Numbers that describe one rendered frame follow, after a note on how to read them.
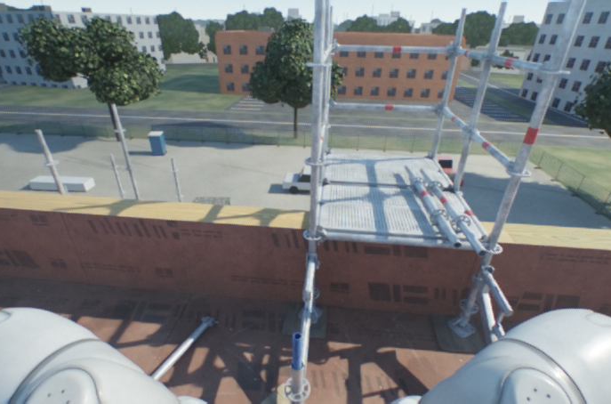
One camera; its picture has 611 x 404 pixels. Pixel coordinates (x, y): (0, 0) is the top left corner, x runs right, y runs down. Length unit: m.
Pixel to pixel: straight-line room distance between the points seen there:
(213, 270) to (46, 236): 1.31
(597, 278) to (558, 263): 0.30
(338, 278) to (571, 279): 1.56
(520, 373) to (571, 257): 2.27
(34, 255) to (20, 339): 2.84
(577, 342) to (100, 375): 0.56
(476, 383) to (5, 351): 0.55
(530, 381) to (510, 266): 2.14
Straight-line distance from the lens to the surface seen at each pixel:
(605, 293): 3.02
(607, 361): 0.56
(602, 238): 2.87
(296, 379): 1.61
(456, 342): 2.59
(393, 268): 2.35
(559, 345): 0.53
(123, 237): 2.71
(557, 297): 2.89
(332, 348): 2.36
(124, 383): 0.45
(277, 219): 2.25
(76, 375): 0.43
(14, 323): 0.58
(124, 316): 2.83
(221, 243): 2.37
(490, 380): 0.44
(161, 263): 2.71
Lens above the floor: 1.89
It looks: 29 degrees down
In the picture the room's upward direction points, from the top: 1 degrees clockwise
